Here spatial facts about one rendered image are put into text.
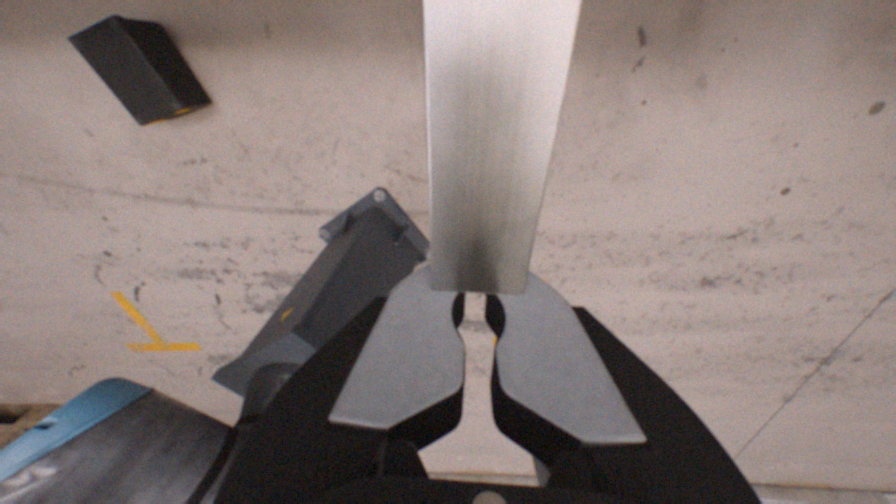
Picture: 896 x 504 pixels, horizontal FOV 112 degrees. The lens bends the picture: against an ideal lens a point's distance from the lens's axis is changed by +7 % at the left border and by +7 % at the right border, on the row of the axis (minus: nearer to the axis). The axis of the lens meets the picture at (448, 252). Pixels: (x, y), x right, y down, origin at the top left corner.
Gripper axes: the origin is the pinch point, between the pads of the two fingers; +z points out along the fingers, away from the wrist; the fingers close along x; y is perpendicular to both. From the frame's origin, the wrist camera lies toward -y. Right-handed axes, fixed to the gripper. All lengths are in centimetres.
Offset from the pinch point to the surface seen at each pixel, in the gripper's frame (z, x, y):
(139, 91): 70, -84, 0
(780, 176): 83, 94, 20
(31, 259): 84, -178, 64
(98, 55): 70, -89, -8
